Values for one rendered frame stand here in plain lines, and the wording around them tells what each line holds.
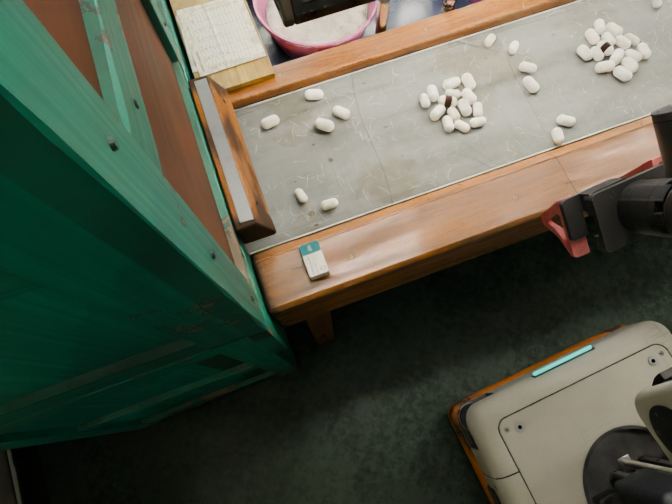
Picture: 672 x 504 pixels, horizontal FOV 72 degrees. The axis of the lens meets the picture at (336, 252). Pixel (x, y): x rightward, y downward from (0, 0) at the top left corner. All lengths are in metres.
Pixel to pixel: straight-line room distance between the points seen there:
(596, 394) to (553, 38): 0.87
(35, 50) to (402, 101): 0.81
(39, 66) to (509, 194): 0.78
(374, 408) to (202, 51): 1.10
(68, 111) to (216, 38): 0.82
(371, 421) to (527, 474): 0.47
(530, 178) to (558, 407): 0.66
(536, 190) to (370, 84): 0.38
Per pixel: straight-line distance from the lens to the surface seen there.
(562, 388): 1.37
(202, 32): 1.07
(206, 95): 0.86
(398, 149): 0.92
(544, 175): 0.93
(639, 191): 0.55
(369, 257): 0.80
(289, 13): 0.66
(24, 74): 0.22
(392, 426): 1.54
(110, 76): 0.37
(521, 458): 1.33
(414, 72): 1.02
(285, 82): 0.97
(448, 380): 1.57
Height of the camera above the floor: 1.53
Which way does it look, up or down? 72 degrees down
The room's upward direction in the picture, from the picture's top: 3 degrees counter-clockwise
